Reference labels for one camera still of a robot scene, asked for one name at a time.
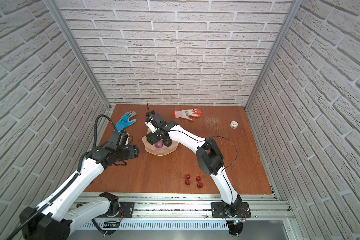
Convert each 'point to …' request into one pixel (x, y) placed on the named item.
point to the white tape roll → (233, 124)
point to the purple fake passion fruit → (159, 144)
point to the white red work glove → (194, 112)
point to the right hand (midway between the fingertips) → (152, 135)
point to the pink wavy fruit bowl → (152, 148)
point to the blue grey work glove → (124, 121)
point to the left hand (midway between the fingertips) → (134, 149)
